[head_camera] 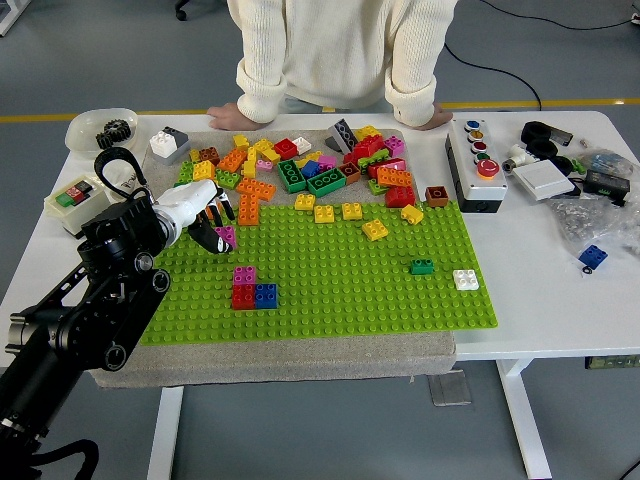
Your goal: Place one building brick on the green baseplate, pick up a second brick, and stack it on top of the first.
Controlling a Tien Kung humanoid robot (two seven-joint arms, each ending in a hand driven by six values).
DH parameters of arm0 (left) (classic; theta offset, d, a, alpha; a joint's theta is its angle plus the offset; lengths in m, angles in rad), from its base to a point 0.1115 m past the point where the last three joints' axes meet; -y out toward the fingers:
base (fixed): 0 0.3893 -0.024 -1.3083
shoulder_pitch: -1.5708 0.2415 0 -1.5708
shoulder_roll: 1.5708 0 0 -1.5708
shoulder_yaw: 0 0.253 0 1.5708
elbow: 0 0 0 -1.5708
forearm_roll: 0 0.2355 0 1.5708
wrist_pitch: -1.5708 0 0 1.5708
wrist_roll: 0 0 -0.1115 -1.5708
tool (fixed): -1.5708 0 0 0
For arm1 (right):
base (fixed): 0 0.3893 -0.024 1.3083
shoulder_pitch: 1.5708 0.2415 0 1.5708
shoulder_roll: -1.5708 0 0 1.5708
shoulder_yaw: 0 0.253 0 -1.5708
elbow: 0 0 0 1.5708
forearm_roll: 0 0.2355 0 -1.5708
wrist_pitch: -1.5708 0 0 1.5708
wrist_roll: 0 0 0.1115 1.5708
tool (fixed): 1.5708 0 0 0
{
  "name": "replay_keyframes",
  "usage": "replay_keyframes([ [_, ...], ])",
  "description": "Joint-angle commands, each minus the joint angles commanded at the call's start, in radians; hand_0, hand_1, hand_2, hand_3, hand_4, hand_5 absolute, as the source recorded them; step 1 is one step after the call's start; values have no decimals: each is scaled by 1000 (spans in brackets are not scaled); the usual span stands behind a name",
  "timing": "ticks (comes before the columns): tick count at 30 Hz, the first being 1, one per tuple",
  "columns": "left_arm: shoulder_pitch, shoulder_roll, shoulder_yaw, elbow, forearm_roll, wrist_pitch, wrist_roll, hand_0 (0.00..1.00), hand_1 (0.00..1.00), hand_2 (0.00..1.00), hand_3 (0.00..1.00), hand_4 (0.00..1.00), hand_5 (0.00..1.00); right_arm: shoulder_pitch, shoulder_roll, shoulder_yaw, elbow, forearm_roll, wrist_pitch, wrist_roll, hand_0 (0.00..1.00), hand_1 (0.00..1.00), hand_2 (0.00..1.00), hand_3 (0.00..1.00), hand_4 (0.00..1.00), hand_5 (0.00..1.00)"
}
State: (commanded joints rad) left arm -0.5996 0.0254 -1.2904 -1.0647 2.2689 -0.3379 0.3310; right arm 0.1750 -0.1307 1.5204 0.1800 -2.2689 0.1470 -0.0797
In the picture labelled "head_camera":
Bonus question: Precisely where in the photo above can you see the person's left hand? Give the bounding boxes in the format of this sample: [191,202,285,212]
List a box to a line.
[410,101,455,131]

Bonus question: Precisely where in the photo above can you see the person's right hand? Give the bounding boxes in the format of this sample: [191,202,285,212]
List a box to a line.
[207,102,251,130]

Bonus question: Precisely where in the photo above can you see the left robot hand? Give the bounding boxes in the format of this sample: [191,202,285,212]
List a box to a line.
[154,179,239,255]

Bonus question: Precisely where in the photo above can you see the red building brick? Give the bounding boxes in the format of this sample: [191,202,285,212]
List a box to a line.
[384,186,417,209]
[231,284,257,313]
[367,157,407,179]
[349,135,389,159]

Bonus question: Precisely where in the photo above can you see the green studded baseplate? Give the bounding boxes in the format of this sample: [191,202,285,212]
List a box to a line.
[139,201,500,347]

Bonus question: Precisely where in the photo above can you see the orange building brick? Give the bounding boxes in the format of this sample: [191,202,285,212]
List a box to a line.
[376,167,414,189]
[218,148,249,172]
[237,193,261,228]

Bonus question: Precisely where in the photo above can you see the grey building brick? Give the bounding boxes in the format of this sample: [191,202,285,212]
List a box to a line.
[149,125,191,166]

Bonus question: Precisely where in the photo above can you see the tall white brick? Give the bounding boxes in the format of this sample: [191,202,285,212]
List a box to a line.
[149,130,176,156]

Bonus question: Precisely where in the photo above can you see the long orange brick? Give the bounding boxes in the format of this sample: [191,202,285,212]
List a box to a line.
[234,178,277,201]

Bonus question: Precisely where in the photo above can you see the upturned dark green brick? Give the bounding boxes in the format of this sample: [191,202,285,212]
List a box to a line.
[306,167,349,196]
[277,158,307,194]

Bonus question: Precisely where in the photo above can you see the grey long brick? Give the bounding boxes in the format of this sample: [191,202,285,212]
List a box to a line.
[324,118,360,154]

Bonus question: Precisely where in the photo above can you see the white pipe fitting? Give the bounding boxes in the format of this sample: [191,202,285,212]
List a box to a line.
[105,164,142,195]
[502,143,539,174]

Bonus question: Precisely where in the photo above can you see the white push-button control box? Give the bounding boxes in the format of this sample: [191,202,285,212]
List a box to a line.
[444,118,510,215]

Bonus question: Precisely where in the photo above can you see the person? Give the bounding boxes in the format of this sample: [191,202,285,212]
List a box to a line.
[227,0,459,129]

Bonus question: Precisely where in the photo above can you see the white plastic bowl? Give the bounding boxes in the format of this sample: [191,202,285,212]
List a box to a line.
[65,108,140,157]

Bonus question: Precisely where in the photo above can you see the clear bag with blue parts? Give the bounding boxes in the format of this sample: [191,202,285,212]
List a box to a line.
[574,147,640,181]

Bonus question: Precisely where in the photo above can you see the black power adapter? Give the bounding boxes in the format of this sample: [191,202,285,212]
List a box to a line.
[582,169,632,201]

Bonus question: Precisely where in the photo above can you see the clear bag of screws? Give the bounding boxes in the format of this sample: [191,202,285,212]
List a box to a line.
[547,192,640,259]

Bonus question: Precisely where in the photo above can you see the grey-brown mat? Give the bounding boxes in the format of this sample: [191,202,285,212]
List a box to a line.
[92,128,459,390]

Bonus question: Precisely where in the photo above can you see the white table leg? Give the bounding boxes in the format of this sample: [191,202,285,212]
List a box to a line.
[496,358,554,480]
[146,385,185,480]

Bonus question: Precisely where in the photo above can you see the table height controller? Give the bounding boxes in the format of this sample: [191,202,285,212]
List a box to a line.
[584,354,640,371]

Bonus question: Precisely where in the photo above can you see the black floor cable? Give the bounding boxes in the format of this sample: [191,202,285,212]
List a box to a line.
[484,0,640,31]
[442,38,544,112]

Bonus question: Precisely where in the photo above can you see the white red-green switch box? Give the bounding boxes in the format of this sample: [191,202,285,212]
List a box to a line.
[43,177,115,237]

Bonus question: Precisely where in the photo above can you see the white wall switch plate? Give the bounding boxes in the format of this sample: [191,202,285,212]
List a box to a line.
[512,158,577,203]

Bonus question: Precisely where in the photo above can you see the white furniture frame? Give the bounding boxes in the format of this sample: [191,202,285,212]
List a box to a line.
[0,0,24,37]

